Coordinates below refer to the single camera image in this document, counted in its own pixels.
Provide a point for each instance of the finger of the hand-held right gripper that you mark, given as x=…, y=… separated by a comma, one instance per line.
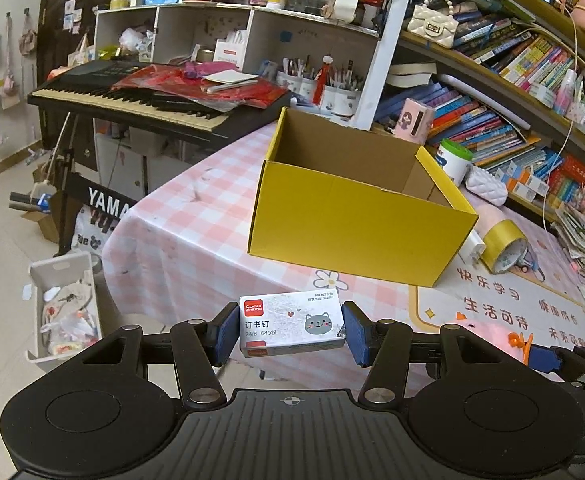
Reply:
x=542, y=359

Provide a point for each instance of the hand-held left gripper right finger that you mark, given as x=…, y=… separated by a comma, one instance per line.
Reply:
x=355, y=335

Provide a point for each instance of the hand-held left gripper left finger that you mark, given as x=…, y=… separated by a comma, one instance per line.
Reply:
x=226, y=335

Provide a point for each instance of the white staple box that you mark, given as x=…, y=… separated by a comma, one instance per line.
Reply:
x=292, y=325

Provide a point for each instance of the yellow cardboard box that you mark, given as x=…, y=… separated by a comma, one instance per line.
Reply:
x=357, y=220

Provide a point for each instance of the orange plastic toy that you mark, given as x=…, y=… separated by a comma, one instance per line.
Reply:
x=517, y=345

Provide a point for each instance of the printed desk mat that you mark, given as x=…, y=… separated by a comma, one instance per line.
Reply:
x=497, y=305

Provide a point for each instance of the yellow tape roll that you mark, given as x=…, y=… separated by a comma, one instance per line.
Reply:
x=497, y=240

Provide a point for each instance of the white power plug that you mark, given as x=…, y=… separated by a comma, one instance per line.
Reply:
x=472, y=247

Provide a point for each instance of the stack of orange blue boxes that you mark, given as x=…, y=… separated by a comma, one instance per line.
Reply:
x=525, y=180

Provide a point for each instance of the black keyboard stand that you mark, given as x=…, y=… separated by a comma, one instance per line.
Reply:
x=107, y=200

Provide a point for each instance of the white quilted pouch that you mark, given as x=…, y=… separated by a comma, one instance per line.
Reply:
x=487, y=185

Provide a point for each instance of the white storage bin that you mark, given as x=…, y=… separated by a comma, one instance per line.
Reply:
x=37, y=305

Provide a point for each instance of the white jar green lid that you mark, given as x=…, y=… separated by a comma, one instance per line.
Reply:
x=455, y=165

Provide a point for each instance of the pink humidifier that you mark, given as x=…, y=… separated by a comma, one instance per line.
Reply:
x=412, y=120

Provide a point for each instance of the wooden bookshelf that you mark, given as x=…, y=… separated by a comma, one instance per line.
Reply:
x=537, y=132

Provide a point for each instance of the white pen holder cup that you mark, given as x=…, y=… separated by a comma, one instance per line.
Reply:
x=341, y=102
x=297, y=87

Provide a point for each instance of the row of colourful books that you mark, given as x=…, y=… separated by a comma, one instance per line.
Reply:
x=472, y=127

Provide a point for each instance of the white notebook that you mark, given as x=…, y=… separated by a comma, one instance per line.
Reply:
x=230, y=79

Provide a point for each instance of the red patterned cloth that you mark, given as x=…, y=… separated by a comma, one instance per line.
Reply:
x=172, y=80

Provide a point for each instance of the white box red label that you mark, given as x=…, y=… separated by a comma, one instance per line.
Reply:
x=228, y=57

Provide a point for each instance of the black electronic keyboard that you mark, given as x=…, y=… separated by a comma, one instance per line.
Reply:
x=97, y=72

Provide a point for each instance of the row of upright books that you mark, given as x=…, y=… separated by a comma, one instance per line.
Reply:
x=527, y=55

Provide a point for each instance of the white plastic bag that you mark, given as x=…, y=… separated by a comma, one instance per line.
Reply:
x=135, y=40

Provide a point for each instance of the white cubby shelf unit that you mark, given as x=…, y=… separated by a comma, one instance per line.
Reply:
x=267, y=25

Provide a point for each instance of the white pearl handbag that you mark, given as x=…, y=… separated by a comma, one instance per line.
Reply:
x=430, y=22

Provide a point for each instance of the small pink hanging pouch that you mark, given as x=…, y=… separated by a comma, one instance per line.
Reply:
x=8, y=87

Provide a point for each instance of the pink hanging bag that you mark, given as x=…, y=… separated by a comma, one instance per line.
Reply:
x=27, y=40

